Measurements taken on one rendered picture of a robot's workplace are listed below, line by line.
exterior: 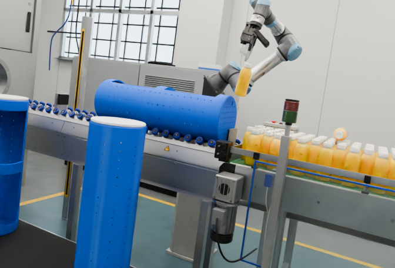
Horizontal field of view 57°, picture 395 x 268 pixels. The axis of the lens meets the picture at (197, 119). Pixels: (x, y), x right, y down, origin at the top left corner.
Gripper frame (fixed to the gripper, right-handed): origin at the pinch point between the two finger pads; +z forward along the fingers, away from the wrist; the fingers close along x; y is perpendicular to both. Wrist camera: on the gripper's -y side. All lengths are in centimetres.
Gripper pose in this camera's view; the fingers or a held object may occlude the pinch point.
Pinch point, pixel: (247, 59)
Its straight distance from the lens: 203.0
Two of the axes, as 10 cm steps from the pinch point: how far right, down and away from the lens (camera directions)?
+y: -9.3, -3.3, 1.7
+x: -1.3, -1.6, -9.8
